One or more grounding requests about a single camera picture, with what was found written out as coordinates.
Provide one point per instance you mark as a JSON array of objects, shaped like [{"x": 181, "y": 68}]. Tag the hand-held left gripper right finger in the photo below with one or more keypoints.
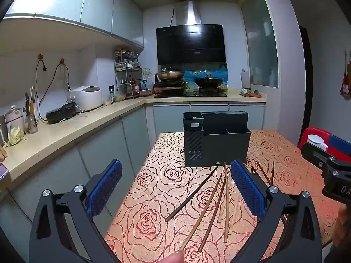
[{"x": 246, "y": 189}]

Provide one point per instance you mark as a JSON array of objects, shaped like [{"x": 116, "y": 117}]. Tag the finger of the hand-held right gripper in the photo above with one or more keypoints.
[
  {"x": 340, "y": 142},
  {"x": 314, "y": 154}
]

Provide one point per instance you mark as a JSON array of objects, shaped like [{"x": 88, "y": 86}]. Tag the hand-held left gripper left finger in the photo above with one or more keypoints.
[{"x": 105, "y": 187}]

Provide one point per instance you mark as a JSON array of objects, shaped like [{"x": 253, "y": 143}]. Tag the bunch of wooden chopsticks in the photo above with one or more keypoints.
[{"x": 225, "y": 211}]

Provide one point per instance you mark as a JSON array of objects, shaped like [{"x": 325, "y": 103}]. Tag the dark grey utensil holder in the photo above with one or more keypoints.
[{"x": 219, "y": 146}]

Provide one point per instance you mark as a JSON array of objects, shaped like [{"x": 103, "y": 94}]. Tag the person's right hand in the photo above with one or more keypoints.
[{"x": 342, "y": 227}]

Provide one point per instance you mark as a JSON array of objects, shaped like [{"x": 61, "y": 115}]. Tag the person's left hand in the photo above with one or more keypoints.
[{"x": 171, "y": 259}]

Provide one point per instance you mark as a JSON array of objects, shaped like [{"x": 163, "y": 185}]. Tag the white plastic jug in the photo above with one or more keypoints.
[{"x": 316, "y": 141}]

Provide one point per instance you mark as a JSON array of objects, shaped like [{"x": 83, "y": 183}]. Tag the red plastic stool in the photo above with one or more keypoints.
[{"x": 311, "y": 133}]

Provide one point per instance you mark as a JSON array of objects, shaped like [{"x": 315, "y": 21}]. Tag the grey lower kitchen cabinets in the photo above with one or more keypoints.
[{"x": 109, "y": 148}]

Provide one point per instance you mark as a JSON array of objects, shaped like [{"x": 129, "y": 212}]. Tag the grey kitchen cabinets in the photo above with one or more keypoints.
[
  {"x": 82, "y": 2},
  {"x": 109, "y": 148}
]

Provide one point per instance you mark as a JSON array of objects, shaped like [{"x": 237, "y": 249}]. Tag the orange rose pattern tablecloth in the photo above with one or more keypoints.
[{"x": 153, "y": 213}]

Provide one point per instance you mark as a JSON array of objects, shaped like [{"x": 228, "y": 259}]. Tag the red hanging ornament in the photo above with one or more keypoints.
[{"x": 346, "y": 82}]

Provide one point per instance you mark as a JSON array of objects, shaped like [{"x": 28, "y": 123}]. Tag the cutting board with vegetables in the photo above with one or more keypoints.
[{"x": 252, "y": 94}]

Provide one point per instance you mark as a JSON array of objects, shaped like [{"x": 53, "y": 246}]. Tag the black countertop appliance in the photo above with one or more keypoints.
[{"x": 61, "y": 112}]

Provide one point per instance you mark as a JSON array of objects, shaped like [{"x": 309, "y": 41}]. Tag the white rice cooker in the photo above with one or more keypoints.
[{"x": 87, "y": 98}]

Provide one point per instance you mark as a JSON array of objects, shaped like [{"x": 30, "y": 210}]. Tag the glass bowl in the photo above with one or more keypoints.
[{"x": 120, "y": 96}]

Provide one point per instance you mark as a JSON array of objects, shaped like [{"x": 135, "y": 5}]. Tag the pepper grinder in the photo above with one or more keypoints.
[{"x": 112, "y": 94}]

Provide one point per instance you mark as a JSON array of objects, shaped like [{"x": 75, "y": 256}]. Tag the metal cup with kitchen tools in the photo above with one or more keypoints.
[{"x": 31, "y": 120}]

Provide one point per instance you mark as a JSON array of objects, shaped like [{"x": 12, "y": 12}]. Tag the white paper towel roll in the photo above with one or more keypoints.
[{"x": 245, "y": 79}]

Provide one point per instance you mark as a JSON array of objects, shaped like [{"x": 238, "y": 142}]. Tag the purple packet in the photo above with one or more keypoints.
[{"x": 4, "y": 172}]

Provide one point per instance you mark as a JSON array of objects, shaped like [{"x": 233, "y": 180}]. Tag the napa cabbage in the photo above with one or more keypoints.
[{"x": 16, "y": 137}]

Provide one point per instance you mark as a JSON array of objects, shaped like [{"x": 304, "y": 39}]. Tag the row of sauce bottles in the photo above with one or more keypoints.
[{"x": 135, "y": 87}]

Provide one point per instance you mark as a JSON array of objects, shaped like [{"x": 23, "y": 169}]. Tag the black gas hob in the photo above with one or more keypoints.
[{"x": 192, "y": 95}]

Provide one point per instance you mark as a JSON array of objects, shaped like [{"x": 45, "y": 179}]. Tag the black wok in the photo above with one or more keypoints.
[{"x": 209, "y": 81}]

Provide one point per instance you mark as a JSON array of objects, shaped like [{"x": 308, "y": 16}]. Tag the black portable cooker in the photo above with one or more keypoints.
[{"x": 168, "y": 87}]

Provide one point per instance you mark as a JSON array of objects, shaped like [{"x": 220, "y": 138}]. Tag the metal spice rack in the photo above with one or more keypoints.
[{"x": 126, "y": 68}]

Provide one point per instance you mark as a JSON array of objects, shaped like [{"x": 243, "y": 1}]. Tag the blue sea tile picture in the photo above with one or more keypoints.
[{"x": 192, "y": 74}]

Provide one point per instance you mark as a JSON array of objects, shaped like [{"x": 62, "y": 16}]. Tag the frosted glass panel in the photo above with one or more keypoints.
[{"x": 260, "y": 38}]

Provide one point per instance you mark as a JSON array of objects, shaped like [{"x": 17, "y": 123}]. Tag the brass wok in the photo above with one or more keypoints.
[{"x": 170, "y": 74}]

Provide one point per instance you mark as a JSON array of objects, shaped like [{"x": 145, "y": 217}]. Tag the black steel range hood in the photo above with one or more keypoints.
[{"x": 190, "y": 43}]

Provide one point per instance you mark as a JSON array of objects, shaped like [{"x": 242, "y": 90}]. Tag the grey upper kitchen cabinets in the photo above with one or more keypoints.
[{"x": 82, "y": 2}]

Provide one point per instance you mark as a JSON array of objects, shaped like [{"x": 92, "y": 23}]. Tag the white wall socket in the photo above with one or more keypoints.
[{"x": 147, "y": 70}]

